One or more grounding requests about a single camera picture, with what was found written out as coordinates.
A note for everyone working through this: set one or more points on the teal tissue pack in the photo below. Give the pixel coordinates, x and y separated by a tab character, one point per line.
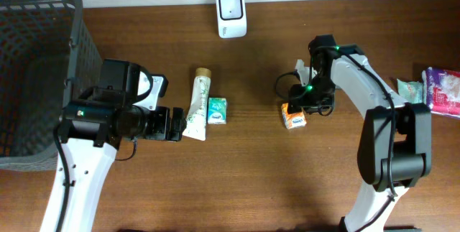
217	108

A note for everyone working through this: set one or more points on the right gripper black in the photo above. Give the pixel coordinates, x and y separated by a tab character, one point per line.
307	105

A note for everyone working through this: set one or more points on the white barcode scanner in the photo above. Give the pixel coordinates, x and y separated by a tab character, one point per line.
231	18

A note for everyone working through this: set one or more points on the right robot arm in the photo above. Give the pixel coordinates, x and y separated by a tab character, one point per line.
394	150

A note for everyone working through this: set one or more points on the white tube wooden cap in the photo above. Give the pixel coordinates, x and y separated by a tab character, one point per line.
196	118

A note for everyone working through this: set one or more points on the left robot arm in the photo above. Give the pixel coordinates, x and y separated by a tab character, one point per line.
122	106

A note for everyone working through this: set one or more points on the grey plastic mesh basket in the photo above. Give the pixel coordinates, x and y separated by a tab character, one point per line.
48	58

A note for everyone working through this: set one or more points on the orange tissue pack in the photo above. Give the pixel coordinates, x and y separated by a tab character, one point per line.
292	120

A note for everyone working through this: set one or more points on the pink purple pad pack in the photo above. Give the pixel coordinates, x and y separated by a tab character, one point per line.
441	91

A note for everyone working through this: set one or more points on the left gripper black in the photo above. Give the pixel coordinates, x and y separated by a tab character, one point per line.
161	131

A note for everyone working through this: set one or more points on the teal snack pouch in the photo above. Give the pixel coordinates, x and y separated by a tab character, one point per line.
411	91

